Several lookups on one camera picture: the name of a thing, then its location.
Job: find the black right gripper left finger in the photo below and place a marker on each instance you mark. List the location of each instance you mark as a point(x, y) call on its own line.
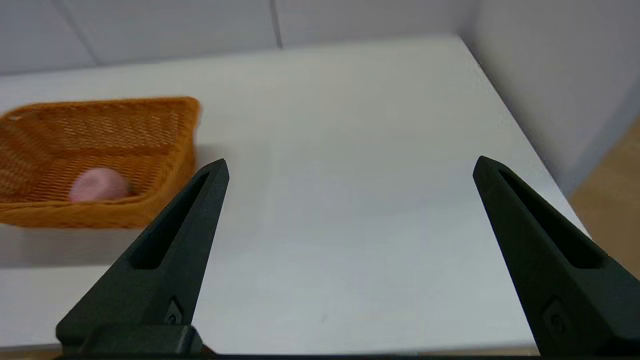
point(167, 270)

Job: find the orange woven wicker basket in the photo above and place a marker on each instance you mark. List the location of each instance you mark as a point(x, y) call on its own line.
point(145, 145)

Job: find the pink peach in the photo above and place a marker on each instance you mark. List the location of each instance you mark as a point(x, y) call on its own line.
point(99, 185)

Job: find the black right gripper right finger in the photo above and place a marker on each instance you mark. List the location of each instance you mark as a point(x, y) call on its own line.
point(565, 285)

